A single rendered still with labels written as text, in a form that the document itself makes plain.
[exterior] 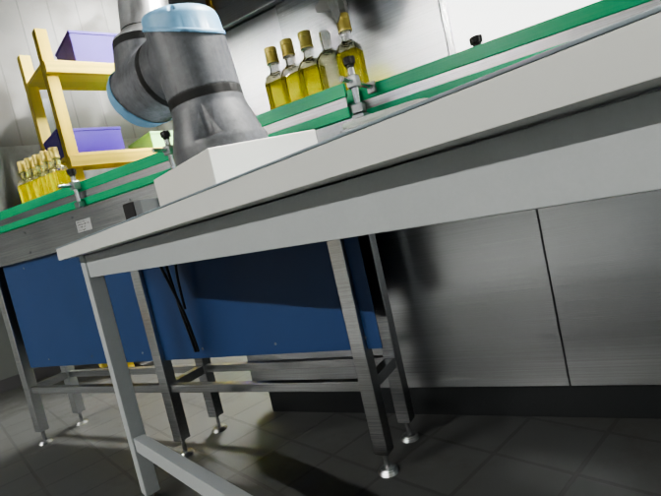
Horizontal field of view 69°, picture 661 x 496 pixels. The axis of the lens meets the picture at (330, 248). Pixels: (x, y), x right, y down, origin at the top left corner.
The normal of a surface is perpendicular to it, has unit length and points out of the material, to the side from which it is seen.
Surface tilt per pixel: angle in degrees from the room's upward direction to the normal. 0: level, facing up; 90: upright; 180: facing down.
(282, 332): 90
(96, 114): 90
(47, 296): 90
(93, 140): 90
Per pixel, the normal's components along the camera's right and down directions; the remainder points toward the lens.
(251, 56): -0.47, 0.18
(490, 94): -0.72, 0.22
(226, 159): 0.65, -0.09
